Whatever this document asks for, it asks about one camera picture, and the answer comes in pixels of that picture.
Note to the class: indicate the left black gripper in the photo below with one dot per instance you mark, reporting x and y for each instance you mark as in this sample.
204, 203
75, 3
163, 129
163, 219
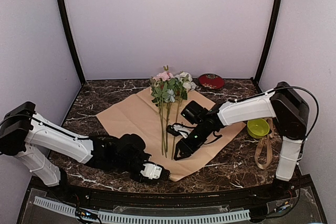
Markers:
139, 180

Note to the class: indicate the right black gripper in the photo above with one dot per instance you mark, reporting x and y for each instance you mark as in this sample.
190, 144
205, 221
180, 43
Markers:
188, 149

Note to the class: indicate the green and pink wrapping paper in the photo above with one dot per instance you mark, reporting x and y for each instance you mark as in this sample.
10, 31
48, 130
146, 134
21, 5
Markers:
137, 114

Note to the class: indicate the blue fake flower stem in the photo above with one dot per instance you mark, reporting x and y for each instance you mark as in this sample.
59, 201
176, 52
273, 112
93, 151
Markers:
169, 100

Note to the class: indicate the white fake flower stem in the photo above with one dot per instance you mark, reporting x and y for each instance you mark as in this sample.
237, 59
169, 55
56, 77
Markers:
180, 85

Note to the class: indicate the pink rose fake flower stem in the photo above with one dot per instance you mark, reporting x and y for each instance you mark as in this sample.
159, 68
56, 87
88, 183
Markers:
166, 76

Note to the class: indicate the lime green plastic bowl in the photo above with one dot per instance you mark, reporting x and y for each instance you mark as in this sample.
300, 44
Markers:
258, 128

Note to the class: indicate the pale pink fake flower stem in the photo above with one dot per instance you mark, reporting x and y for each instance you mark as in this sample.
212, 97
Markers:
158, 92

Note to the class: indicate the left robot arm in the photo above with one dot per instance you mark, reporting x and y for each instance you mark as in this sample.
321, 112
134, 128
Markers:
23, 130

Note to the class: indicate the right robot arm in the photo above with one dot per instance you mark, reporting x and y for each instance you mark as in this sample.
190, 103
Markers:
282, 103

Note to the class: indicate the red floral plate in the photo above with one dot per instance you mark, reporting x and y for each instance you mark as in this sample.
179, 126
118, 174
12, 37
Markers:
211, 81

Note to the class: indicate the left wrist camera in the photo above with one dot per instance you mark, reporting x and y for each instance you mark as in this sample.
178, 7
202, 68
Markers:
162, 173

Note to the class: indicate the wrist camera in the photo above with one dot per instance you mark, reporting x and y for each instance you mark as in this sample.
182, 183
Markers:
178, 129
162, 173

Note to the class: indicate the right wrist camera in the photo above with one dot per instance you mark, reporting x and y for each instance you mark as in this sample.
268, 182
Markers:
178, 129

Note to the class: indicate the white slotted cable duct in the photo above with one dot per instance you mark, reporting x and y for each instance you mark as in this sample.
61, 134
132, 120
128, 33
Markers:
142, 215

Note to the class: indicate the black front table rail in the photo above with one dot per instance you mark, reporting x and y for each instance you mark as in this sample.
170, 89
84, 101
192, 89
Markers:
238, 197

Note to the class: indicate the right black frame post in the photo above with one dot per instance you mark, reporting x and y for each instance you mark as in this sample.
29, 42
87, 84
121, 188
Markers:
268, 41

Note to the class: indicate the black frame post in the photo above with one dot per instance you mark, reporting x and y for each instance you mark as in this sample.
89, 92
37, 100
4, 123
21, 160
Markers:
70, 41
268, 41

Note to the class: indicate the left black frame post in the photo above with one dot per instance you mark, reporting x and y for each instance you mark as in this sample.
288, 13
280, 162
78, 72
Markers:
70, 41

